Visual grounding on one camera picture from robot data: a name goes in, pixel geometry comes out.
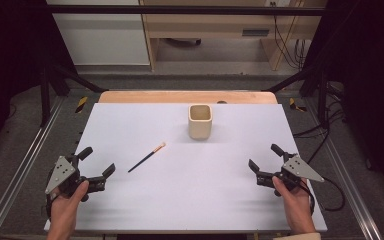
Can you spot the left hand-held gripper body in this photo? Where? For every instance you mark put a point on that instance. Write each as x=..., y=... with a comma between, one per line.
x=61, y=171

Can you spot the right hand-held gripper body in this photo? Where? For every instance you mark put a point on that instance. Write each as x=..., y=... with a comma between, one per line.
x=300, y=168

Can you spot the beige square ceramic cup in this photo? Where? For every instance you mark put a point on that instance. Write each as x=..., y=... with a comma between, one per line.
x=200, y=128

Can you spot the person's left hand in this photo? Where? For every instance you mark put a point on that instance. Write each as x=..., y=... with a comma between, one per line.
x=63, y=210

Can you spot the person's right hand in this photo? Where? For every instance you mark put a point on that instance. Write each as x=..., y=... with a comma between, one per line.
x=295, y=206

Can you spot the yellow black floor tape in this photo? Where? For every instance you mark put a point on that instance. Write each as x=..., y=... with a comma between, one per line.
x=293, y=104
x=81, y=104

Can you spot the black metal stand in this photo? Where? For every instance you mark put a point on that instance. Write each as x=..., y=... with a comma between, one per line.
x=45, y=96
x=322, y=100

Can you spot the black round table grommet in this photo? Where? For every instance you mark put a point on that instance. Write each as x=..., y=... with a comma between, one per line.
x=222, y=102

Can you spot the white table sheet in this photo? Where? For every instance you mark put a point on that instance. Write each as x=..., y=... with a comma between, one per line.
x=186, y=193

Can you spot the white cabinet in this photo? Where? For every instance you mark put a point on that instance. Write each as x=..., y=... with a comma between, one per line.
x=103, y=40

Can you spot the black curtain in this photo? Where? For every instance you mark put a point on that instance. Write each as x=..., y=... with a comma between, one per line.
x=10, y=50
x=370, y=66

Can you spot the light wooden office desk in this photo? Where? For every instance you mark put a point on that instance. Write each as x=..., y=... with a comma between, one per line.
x=206, y=26

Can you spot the aluminium floor rail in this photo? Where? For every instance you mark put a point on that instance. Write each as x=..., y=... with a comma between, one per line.
x=23, y=166
x=346, y=173

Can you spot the black horizontal frame bar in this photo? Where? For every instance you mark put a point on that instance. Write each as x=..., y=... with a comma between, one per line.
x=180, y=10

